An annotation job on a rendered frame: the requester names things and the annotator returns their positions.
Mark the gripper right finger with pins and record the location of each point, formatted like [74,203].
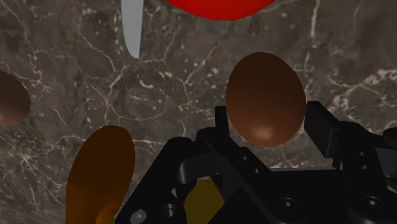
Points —
[347,139]

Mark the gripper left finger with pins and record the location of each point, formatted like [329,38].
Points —
[198,145]

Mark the red round bowl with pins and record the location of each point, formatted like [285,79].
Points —
[220,8]

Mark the grey knife blade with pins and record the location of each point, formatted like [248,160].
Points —
[131,24]

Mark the brown egg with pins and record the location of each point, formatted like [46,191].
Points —
[11,99]
[265,99]

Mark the orange wooden spoon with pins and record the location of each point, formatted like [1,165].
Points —
[99,176]

